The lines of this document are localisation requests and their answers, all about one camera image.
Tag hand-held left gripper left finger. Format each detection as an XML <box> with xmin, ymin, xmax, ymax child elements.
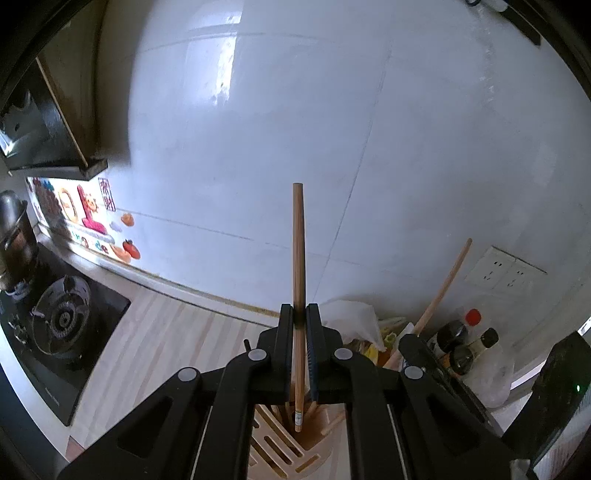
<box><xmin>58</xmin><ymin>303</ymin><xmax>295</xmax><ymax>480</ymax></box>

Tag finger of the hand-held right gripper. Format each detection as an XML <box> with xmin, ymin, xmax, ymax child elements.
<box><xmin>399</xmin><ymin>334</ymin><xmax>502</xmax><ymax>437</ymax></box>

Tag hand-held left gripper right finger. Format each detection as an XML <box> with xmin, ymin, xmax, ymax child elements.
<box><xmin>307</xmin><ymin>303</ymin><xmax>539</xmax><ymax>480</ymax></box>

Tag wooden chopstick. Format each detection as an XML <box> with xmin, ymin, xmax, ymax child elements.
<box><xmin>320</xmin><ymin>411</ymin><xmax>347</xmax><ymax>435</ymax></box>
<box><xmin>292</xmin><ymin>183</ymin><xmax>306</xmax><ymax>433</ymax></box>

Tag wooden slotted utensil holder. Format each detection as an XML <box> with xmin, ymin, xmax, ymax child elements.
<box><xmin>249</xmin><ymin>401</ymin><xmax>348</xmax><ymax>476</ymax></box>

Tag yellow food packet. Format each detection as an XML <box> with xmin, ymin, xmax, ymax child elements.
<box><xmin>364</xmin><ymin>318</ymin><xmax>408</xmax><ymax>366</ymax></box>

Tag dark sauce bottle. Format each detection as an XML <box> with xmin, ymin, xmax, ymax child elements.
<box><xmin>449</xmin><ymin>327</ymin><xmax>500</xmax><ymax>376</ymax></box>
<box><xmin>433</xmin><ymin>319</ymin><xmax>468</xmax><ymax>357</ymax></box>

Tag white plastic bag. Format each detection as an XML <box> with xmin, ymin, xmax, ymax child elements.
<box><xmin>320</xmin><ymin>299</ymin><xmax>387</xmax><ymax>354</ymax></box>

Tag crumpled clear plastic bag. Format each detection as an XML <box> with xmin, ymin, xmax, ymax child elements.
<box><xmin>461</xmin><ymin>342</ymin><xmax>516</xmax><ymax>410</ymax></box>

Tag wooden rolling pin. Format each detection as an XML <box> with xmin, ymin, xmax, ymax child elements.
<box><xmin>385</xmin><ymin>237</ymin><xmax>474</xmax><ymax>370</ymax></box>

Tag clear bottle with red cap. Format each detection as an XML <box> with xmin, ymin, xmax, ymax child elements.
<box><xmin>461</xmin><ymin>308</ymin><xmax>484</xmax><ymax>334</ymax></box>

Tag black glass gas stove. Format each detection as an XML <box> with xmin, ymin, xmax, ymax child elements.
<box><xmin>0</xmin><ymin>242</ymin><xmax>133</xmax><ymax>428</ymax></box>

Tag metal cooking pot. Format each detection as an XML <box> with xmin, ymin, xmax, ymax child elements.
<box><xmin>0</xmin><ymin>189</ymin><xmax>41</xmax><ymax>292</ymax></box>

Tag black range hood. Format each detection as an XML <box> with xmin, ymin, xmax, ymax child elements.
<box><xmin>0</xmin><ymin>59</ymin><xmax>109</xmax><ymax>180</ymax></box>

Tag white wall socket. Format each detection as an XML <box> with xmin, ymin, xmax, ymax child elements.
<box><xmin>502</xmin><ymin>258</ymin><xmax>548</xmax><ymax>292</ymax></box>
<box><xmin>464</xmin><ymin>246</ymin><xmax>516</xmax><ymax>288</ymax></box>

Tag colourful wall stickers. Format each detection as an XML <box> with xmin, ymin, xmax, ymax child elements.
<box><xmin>26</xmin><ymin>176</ymin><xmax>142</xmax><ymax>265</ymax></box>

